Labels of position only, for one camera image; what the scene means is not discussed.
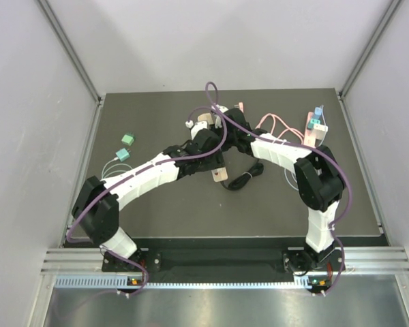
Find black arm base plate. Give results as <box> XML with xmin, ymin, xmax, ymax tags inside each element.
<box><xmin>102</xmin><ymin>246</ymin><xmax>343</xmax><ymax>275</ymax></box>

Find teal charger plug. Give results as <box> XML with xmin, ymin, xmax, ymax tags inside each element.
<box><xmin>115</xmin><ymin>148</ymin><xmax>130</xmax><ymax>162</ymax></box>

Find light blue charger plug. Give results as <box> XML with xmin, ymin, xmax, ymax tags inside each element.
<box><xmin>313</xmin><ymin>107</ymin><xmax>322</xmax><ymax>119</ymax></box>

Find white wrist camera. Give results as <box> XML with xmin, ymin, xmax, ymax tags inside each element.
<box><xmin>214</xmin><ymin>104</ymin><xmax>228</xmax><ymax>129</ymax></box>
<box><xmin>185</xmin><ymin>120</ymin><xmax>209</xmax><ymax>139</ymax></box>

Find aluminium frame rail front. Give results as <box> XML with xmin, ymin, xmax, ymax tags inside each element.
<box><xmin>41</xmin><ymin>247</ymin><xmax>409</xmax><ymax>275</ymax></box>

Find pink power strip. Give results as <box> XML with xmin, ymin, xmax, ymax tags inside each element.
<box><xmin>303</xmin><ymin>112</ymin><xmax>324</xmax><ymax>148</ymax></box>

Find green charger plug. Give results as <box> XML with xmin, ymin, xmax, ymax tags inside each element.
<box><xmin>121</xmin><ymin>133</ymin><xmax>136</xmax><ymax>146</ymax></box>

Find teal dual usb charger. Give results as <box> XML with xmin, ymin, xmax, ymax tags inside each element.
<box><xmin>309</xmin><ymin>119</ymin><xmax>321</xmax><ymax>125</ymax></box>

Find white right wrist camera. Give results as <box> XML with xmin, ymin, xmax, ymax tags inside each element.
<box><xmin>214</xmin><ymin>104</ymin><xmax>228</xmax><ymax>129</ymax></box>

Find light blue charging cable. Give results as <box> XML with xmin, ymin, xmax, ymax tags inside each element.
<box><xmin>284</xmin><ymin>104</ymin><xmax>328</xmax><ymax>191</ymax></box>

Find aluminium frame post left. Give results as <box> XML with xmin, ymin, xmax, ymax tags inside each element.
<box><xmin>35</xmin><ymin>0</ymin><xmax>102</xmax><ymax>104</ymax></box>

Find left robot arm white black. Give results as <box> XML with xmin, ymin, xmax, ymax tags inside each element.
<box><xmin>67</xmin><ymin>128</ymin><xmax>228</xmax><ymax>270</ymax></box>

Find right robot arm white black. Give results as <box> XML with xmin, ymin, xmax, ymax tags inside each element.
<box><xmin>217</xmin><ymin>106</ymin><xmax>347</xmax><ymax>270</ymax></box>

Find aluminium frame post right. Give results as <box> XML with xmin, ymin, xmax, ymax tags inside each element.
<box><xmin>338</xmin><ymin>0</ymin><xmax>403</xmax><ymax>101</ymax></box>

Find pink power strip cord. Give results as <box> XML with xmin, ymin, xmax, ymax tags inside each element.
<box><xmin>232</xmin><ymin>101</ymin><xmax>310</xmax><ymax>144</ymax></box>

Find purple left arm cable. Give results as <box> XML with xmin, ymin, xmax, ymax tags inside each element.
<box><xmin>65</xmin><ymin>106</ymin><xmax>230</xmax><ymax>300</ymax></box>

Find black power strip cord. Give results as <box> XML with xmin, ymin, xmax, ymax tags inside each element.
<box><xmin>219</xmin><ymin>163</ymin><xmax>265</xmax><ymax>190</ymax></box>

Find beige power strip red sockets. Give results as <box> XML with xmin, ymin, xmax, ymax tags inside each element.
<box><xmin>196</xmin><ymin>113</ymin><xmax>228</xmax><ymax>183</ymax></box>

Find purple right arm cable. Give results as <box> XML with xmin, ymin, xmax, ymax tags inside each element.
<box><xmin>204</xmin><ymin>81</ymin><xmax>353</xmax><ymax>296</ymax></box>

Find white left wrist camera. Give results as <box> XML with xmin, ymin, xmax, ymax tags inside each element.
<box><xmin>185</xmin><ymin>120</ymin><xmax>209</xmax><ymax>139</ymax></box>

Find white flat charger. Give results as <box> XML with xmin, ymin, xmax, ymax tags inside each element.
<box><xmin>313</xmin><ymin>124</ymin><xmax>329</xmax><ymax>139</ymax></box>

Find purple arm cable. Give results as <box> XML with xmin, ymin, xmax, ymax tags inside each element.
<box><xmin>65</xmin><ymin>106</ymin><xmax>230</xmax><ymax>300</ymax></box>
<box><xmin>204</xmin><ymin>81</ymin><xmax>353</xmax><ymax>296</ymax></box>

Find aluminium frame post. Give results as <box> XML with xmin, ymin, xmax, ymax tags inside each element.
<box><xmin>338</xmin><ymin>0</ymin><xmax>403</xmax><ymax>101</ymax></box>
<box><xmin>35</xmin><ymin>0</ymin><xmax>102</xmax><ymax>104</ymax></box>

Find mint green charging cable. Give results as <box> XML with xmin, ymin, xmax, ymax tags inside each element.
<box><xmin>101</xmin><ymin>157</ymin><xmax>137</xmax><ymax>180</ymax></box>

